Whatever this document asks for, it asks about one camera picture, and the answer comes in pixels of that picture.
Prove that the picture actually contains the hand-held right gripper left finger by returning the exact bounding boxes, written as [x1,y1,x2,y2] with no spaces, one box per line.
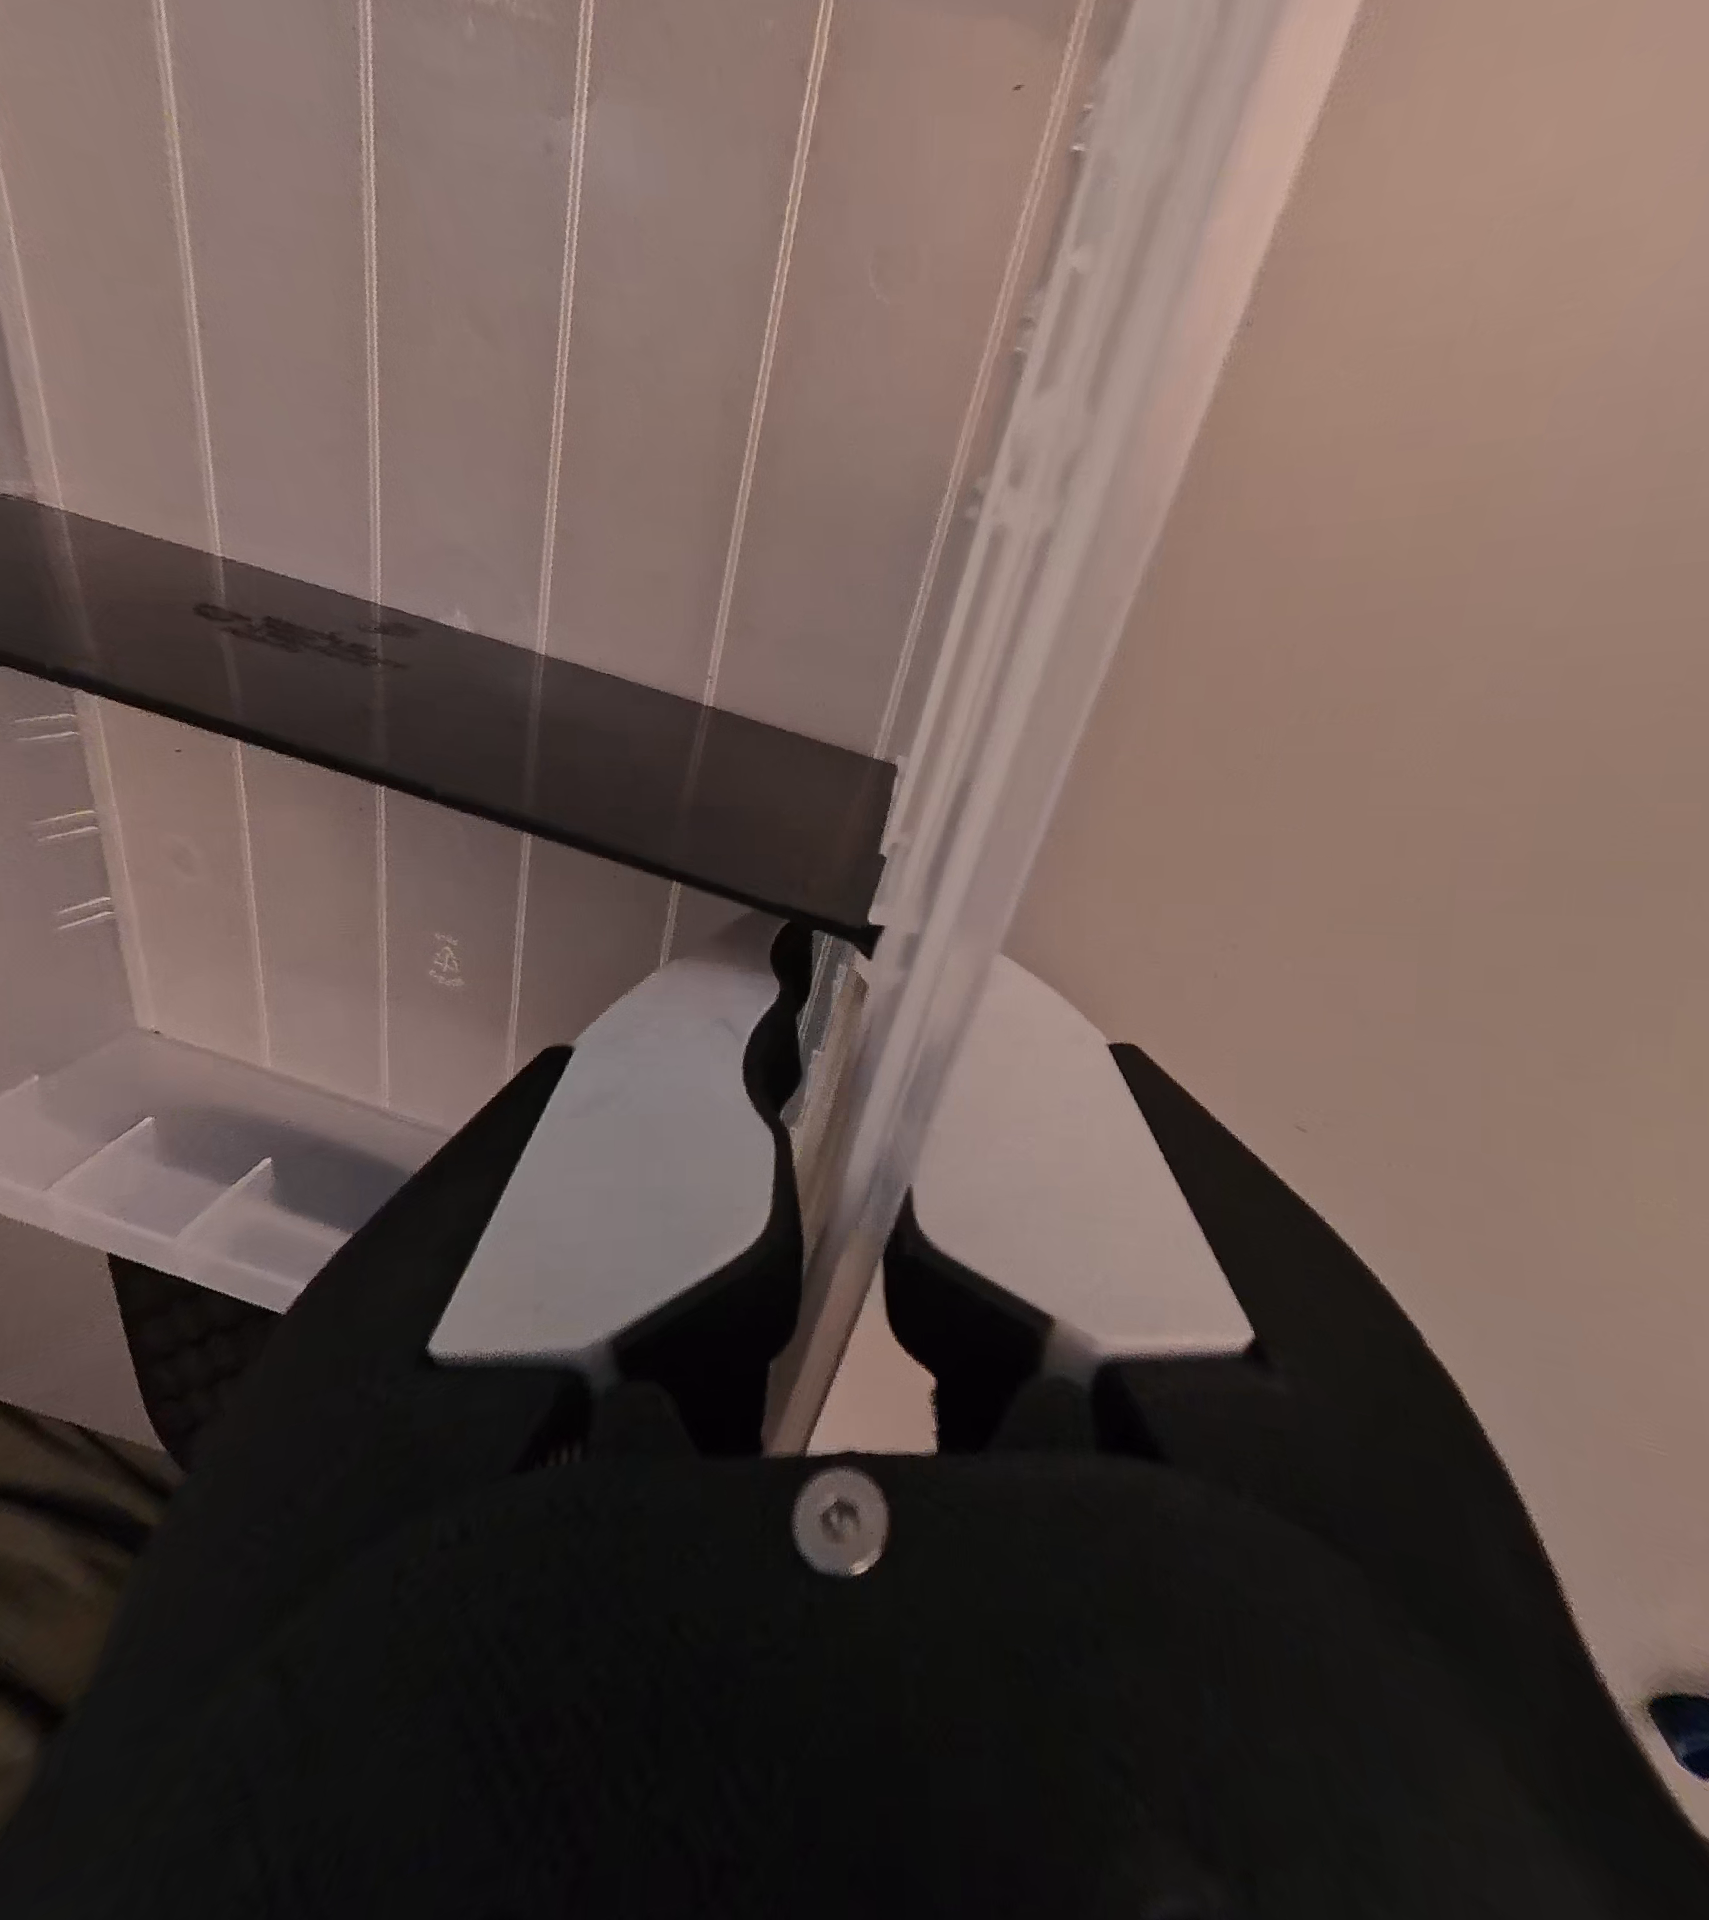
[428,912,816,1454]

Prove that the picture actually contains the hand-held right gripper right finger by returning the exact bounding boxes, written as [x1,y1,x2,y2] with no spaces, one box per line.
[880,956,1257,1454]

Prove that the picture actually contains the clear plastic bin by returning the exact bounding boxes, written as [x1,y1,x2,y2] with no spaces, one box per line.
[0,0,1366,1458]

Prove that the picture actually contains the black clear-bin divider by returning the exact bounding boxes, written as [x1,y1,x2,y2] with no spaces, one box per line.
[0,484,899,962]

